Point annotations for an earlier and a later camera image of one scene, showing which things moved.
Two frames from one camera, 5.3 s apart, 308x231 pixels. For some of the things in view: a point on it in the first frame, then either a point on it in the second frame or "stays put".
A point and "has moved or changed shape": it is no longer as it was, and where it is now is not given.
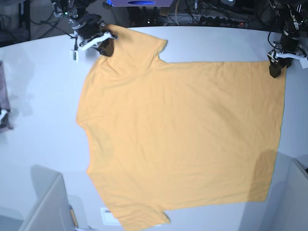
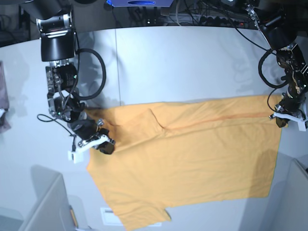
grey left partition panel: [51, 211] stays put
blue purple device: [138, 3] stays put
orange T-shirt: [167, 135] has moved or changed shape
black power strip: [218, 20] stays put
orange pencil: [73, 216] stays put
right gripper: [292, 45] to [292, 103]
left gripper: [89, 26] to [84, 129]
